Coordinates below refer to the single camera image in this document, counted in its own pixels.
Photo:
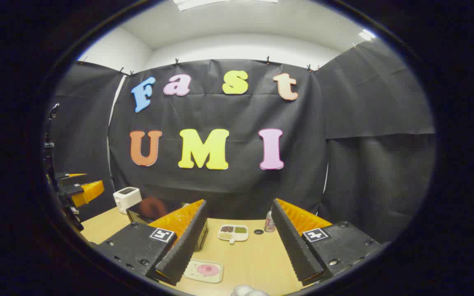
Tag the black backdrop cloth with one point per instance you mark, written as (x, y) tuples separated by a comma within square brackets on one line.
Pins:
[(220, 185)]

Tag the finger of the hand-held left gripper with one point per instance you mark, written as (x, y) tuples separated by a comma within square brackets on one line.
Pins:
[(66, 177), (89, 192)]

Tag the white food tray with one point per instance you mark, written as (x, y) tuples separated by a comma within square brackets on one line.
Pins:
[(191, 271)]

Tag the white divided dish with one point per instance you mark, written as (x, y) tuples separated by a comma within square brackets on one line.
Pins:
[(233, 238)]

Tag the white toaster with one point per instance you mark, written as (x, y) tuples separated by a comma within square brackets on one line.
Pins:
[(126, 199)]

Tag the ceiling light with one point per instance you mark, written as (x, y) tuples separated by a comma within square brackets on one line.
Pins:
[(367, 35)]

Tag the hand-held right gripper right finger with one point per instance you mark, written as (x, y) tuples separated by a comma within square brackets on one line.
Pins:
[(292, 242)]

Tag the black tripod stand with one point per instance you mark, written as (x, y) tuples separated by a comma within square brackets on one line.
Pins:
[(48, 144)]

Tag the black electric oven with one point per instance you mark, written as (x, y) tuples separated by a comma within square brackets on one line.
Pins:
[(138, 213)]

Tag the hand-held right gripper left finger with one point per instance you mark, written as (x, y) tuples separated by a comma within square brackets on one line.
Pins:
[(185, 246)]

